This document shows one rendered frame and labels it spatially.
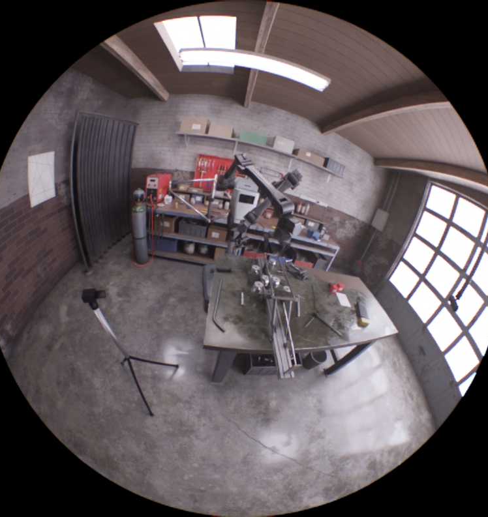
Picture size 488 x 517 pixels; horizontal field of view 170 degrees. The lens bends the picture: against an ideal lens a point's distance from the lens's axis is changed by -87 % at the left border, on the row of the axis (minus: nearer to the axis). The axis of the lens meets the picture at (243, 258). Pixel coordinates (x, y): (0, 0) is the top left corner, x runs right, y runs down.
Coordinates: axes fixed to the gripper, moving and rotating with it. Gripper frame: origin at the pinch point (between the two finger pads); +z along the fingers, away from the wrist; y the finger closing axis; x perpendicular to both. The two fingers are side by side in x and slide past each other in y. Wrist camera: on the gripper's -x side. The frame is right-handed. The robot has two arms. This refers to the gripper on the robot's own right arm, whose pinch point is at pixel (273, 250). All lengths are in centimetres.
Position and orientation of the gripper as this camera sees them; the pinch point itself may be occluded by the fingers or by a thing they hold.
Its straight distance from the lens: 88.0
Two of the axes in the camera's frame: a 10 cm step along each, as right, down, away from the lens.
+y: 9.7, 1.8, 1.3
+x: -0.1, -5.5, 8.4
